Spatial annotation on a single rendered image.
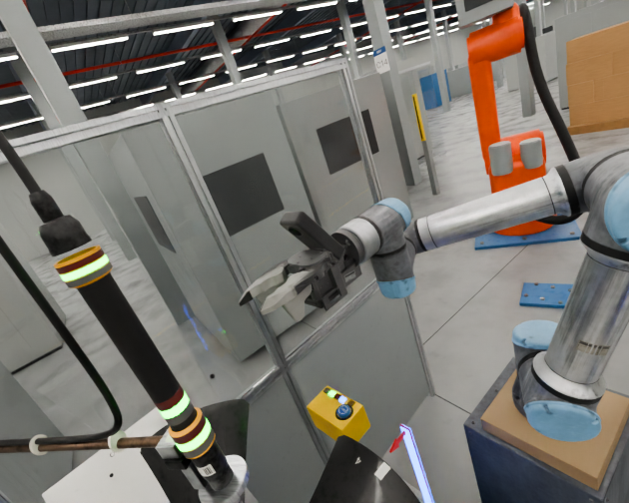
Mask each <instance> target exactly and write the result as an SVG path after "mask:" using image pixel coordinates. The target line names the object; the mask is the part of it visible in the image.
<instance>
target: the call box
mask: <svg viewBox="0 0 629 503"><path fill-rule="evenodd" d="M327 388H329V389H330V391H334V392H335V394H337V393H338V394H340V397H342V396H343V397H345V398H346V401H345V402H344V403H341V402H340V401H338V400H336V399H334V398H333V397H331V396H329V395H328V394H326V393H324V392H323V391H322V392H321V393H320V394H319V395H318V396H317V397H316V398H315V399H314V400H313V401H312V402H311V403H310V404H309V405H308V406H307V409H308V411H309V413H310V415H311V418H312V420H313V422H314V425H315V426H316V427H317V428H318V429H320V430H321V431H322V432H324V433H325V434H327V435H328V436H329V437H331V438H332V439H334V440H335V441H336V440H337V438H338V437H339V436H342V435H346V436H348V437H350V438H352V439H354V440H355V441H357V442H359V441H360V439H361V438H362V437H363V436H364V434H365V433H366V432H367V431H368V429H369V428H370V423H369V421H368V418H367V415H366V413H365V410H364V407H363V405H361V404H360V403H358V402H356V401H354V402H355V404H354V406H353V407H351V406H349V408H350V415H349V416H348V417H346V418H340V417H339V416H338V415H337V409H338V408H339V407H340V406H341V405H343V404H345V405H347V403H348V402H349V401H350V400H352V399H351V398H349V397H347V396H345V395H343V394H342V393H340V392H338V391H336V390H334V389H333V388H331V387H329V386H327Z"/></svg>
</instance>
